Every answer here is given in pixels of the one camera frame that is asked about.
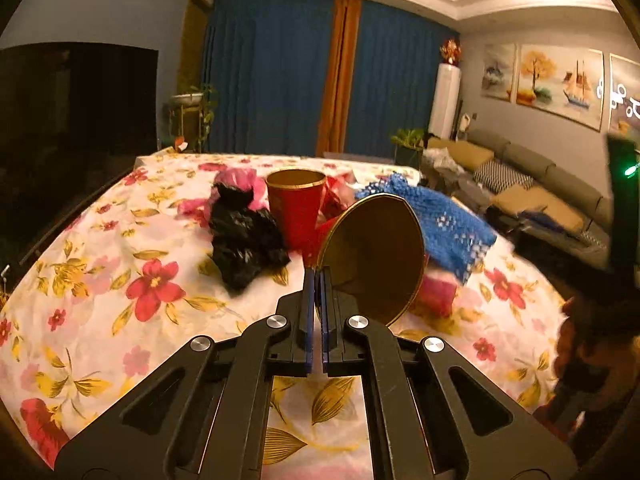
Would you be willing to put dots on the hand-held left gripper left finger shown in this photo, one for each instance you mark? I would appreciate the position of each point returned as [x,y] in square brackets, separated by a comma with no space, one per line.
[310,310]

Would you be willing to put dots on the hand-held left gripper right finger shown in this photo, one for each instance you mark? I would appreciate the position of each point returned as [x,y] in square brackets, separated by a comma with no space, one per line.
[325,310]

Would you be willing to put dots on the dented red paper cup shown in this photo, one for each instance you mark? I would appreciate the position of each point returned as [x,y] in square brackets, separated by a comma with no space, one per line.
[375,255]

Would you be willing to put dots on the person's right hand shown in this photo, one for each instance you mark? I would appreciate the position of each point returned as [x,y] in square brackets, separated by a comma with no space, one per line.
[572,360]

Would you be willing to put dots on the tan cushion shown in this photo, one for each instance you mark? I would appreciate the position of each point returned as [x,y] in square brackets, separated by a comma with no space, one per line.
[465,154]
[520,197]
[565,217]

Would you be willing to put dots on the grey sofa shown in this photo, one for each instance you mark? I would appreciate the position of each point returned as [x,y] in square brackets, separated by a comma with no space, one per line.
[550,170]

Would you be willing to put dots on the black plastic bag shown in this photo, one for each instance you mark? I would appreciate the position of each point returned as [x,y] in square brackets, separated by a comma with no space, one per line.
[240,245]

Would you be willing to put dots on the red paper cup gold rim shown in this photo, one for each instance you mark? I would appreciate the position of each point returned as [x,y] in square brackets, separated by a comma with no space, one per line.
[295,215]

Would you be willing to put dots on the pink plastic packet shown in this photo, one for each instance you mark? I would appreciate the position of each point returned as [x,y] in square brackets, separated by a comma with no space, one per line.
[437,295]

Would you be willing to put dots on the purple sky painting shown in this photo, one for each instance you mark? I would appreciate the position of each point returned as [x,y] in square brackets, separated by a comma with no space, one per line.
[625,95]

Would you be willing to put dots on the black white patterned cushion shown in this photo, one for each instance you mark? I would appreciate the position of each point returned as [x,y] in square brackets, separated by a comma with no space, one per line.
[502,176]

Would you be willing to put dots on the blue knitted cloth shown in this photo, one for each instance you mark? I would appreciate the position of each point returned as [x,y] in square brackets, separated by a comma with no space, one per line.
[450,230]

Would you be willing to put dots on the tree and sailboat painting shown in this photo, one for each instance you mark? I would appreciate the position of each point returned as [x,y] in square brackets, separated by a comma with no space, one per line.
[560,85]

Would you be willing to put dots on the pink plastic bag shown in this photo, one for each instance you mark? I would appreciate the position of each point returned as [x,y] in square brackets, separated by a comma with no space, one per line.
[237,176]

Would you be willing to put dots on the white jug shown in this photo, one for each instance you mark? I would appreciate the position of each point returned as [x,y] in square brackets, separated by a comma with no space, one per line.
[467,122]

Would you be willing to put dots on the white clothes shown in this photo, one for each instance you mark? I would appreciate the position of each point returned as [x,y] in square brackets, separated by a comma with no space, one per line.
[442,165]

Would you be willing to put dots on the green potted plant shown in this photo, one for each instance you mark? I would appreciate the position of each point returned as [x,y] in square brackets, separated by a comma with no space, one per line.
[407,140]

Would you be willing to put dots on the small landscape painting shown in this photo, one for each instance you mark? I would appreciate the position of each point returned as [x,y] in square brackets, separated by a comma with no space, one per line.
[498,72]

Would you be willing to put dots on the white standing air conditioner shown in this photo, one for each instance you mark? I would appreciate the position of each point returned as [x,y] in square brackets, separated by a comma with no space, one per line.
[445,100]

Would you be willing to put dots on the orange curtain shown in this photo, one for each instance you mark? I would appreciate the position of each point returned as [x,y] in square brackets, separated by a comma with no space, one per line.
[340,75]

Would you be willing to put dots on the blue curtain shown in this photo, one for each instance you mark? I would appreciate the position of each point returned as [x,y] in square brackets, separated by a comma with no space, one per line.
[400,75]
[270,75]

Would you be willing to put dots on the red gold flower decoration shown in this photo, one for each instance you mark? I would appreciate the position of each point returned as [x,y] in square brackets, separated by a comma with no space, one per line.
[451,51]

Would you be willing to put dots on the trailing vine plant on stand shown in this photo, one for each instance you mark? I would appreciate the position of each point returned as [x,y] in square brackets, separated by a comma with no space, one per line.
[192,97]

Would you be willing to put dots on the black television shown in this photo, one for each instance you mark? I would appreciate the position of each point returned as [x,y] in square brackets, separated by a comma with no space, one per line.
[65,135]

